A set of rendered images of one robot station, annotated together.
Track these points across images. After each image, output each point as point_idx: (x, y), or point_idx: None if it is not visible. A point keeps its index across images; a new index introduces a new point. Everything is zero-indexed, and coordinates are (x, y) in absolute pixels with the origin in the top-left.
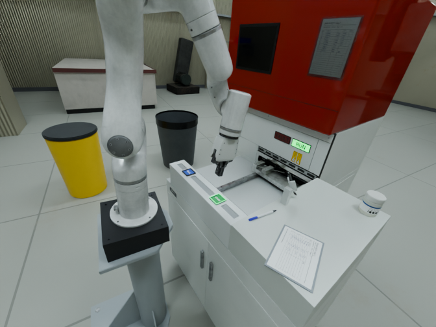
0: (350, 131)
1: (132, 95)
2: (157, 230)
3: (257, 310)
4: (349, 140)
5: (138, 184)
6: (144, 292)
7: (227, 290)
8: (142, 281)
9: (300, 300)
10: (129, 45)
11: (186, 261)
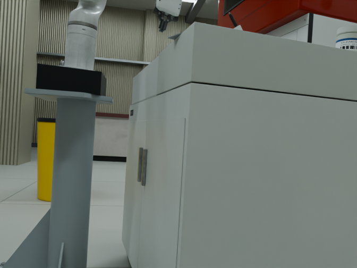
0: (345, 24)
1: None
2: (89, 70)
3: (169, 134)
4: None
5: (85, 27)
6: (60, 192)
7: (153, 167)
8: (62, 167)
9: (188, 34)
10: None
11: (130, 214)
